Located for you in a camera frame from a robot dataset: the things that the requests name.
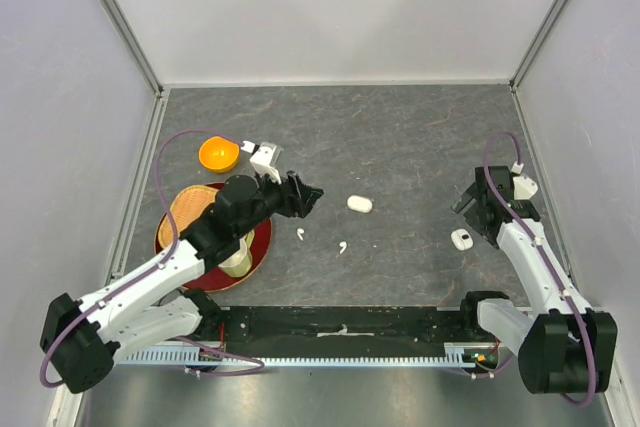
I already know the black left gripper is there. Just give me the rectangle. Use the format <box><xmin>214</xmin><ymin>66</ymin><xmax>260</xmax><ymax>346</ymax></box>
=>
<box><xmin>235</xmin><ymin>167</ymin><xmax>323</xmax><ymax>238</ymax></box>

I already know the white square charging case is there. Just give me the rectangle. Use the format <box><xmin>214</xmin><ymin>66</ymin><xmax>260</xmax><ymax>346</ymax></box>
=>
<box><xmin>450</xmin><ymin>229</ymin><xmax>474</xmax><ymax>251</ymax></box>

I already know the white oval charging case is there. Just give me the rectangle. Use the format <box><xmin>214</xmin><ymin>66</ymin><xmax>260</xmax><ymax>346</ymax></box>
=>
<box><xmin>346</xmin><ymin>195</ymin><xmax>373</xmax><ymax>214</ymax></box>

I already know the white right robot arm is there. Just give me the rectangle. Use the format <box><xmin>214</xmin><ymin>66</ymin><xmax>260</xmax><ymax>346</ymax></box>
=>
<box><xmin>452</xmin><ymin>166</ymin><xmax>618</xmax><ymax>397</ymax></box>

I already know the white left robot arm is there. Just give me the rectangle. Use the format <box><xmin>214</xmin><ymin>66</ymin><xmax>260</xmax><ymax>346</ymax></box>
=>
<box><xmin>40</xmin><ymin>171</ymin><xmax>324</xmax><ymax>394</ymax></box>

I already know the pale green mug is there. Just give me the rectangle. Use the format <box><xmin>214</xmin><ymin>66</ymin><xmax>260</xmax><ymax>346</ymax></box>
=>
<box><xmin>219</xmin><ymin>231</ymin><xmax>255</xmax><ymax>278</ymax></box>

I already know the orange plastic bowl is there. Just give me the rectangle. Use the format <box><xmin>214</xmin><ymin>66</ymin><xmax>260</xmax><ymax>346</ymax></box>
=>
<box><xmin>198</xmin><ymin>136</ymin><xmax>240</xmax><ymax>173</ymax></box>

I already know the woven bamboo tray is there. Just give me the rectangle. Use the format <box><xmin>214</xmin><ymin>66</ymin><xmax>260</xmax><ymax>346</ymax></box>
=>
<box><xmin>155</xmin><ymin>185</ymin><xmax>218</xmax><ymax>253</ymax></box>

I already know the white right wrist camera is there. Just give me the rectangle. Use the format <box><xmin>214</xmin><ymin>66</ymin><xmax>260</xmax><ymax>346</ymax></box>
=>
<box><xmin>511</xmin><ymin>161</ymin><xmax>539</xmax><ymax>200</ymax></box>

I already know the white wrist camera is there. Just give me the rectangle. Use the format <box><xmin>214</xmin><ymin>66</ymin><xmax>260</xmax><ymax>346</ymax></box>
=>
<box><xmin>511</xmin><ymin>161</ymin><xmax>539</xmax><ymax>200</ymax></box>
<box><xmin>240</xmin><ymin>140</ymin><xmax>282</xmax><ymax>184</ymax></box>

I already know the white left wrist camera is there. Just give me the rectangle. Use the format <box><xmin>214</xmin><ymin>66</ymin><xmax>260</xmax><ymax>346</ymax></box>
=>
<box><xmin>240</xmin><ymin>140</ymin><xmax>282</xmax><ymax>184</ymax></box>

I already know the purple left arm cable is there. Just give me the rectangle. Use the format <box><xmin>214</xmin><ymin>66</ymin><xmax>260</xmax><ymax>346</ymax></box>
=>
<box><xmin>38</xmin><ymin>128</ymin><xmax>266</xmax><ymax>389</ymax></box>

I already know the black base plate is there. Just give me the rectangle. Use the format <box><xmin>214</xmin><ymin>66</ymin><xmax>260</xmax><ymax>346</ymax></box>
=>
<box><xmin>188</xmin><ymin>306</ymin><xmax>497</xmax><ymax>359</ymax></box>

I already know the slotted cable duct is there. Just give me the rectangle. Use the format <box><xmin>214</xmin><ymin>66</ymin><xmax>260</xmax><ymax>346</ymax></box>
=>
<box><xmin>120</xmin><ymin>343</ymin><xmax>498</xmax><ymax>368</ymax></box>

